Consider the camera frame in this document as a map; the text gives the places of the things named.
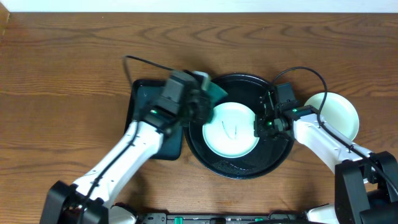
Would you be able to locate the green yellow sponge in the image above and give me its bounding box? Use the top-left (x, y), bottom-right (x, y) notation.
top-left (193, 71), bottom-right (228, 105)

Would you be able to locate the mint plate with curved mark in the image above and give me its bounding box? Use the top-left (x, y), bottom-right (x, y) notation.
top-left (202, 102), bottom-right (259, 159)

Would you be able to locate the mint plate with straight mark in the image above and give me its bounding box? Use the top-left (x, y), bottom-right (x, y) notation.
top-left (321, 93), bottom-right (359, 141)

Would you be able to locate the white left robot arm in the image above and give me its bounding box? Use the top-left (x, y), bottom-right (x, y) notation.
top-left (40, 89), bottom-right (224, 223)

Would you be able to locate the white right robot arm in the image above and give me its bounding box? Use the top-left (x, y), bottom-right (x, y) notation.
top-left (254, 90), bottom-right (397, 224)

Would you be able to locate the round black tray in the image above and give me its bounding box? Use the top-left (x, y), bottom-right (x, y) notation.
top-left (184, 73), bottom-right (294, 179)

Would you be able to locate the rectangular black tray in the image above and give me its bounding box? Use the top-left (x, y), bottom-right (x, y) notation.
top-left (124, 79), bottom-right (183, 161)

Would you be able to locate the black right camera cable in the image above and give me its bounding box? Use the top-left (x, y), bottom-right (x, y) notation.
top-left (270, 66), bottom-right (398, 187)

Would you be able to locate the black camera cable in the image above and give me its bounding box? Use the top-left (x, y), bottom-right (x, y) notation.
top-left (122, 55), bottom-right (175, 91)
top-left (270, 66), bottom-right (398, 187)

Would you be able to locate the black left camera cable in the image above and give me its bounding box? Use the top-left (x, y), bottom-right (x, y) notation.
top-left (122, 55), bottom-right (175, 91)

